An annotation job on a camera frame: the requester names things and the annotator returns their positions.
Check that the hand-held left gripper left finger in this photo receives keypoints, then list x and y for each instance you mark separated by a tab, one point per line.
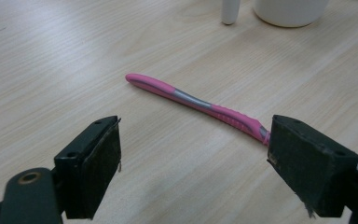
87	168

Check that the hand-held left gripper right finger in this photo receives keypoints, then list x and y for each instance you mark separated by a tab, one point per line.
304	161

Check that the white cup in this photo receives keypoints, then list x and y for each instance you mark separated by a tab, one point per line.
289	11

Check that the white slender tube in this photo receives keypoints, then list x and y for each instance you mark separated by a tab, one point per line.
230	11

